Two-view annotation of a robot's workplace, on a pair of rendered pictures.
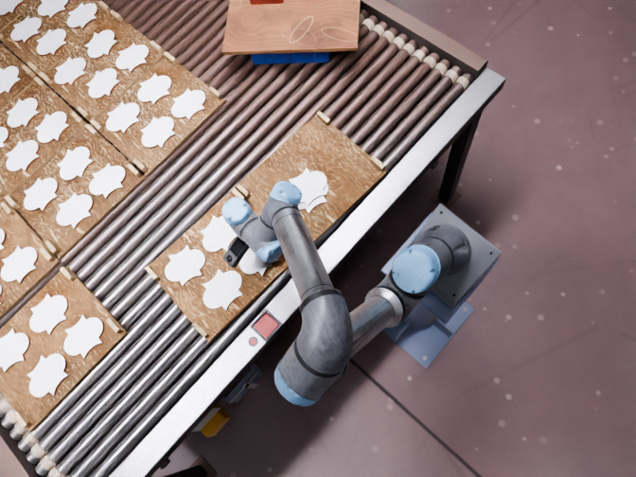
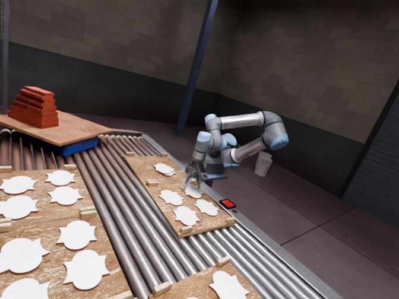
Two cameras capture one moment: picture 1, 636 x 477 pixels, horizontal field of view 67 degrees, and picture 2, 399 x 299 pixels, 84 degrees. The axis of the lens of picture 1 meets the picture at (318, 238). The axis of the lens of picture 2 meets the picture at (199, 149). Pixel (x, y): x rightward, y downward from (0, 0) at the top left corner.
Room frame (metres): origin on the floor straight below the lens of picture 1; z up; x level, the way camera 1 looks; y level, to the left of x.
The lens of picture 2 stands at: (0.90, 1.35, 1.58)
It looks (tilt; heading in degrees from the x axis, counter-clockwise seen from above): 17 degrees down; 255
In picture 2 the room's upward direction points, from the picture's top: 16 degrees clockwise
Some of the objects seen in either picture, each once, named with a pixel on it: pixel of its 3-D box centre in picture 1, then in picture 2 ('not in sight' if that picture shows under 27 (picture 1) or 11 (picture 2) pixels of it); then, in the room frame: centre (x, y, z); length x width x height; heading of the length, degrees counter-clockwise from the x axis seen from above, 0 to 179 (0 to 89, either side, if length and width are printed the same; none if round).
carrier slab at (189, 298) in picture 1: (222, 261); (188, 204); (0.60, 0.33, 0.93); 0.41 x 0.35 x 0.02; 114
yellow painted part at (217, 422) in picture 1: (204, 419); not in sight; (0.16, 0.58, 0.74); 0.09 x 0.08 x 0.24; 118
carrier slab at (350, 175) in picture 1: (310, 180); (157, 169); (0.77, -0.05, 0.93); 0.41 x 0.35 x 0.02; 114
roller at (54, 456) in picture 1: (256, 244); (180, 196); (0.63, 0.20, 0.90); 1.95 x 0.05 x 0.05; 118
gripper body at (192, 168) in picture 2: not in sight; (195, 167); (0.59, 0.17, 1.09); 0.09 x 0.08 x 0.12; 114
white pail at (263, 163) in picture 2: not in sight; (262, 166); (-1.66, -2.76, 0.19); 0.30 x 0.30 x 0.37
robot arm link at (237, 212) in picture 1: (239, 217); (203, 142); (0.58, 0.18, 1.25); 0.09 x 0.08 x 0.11; 23
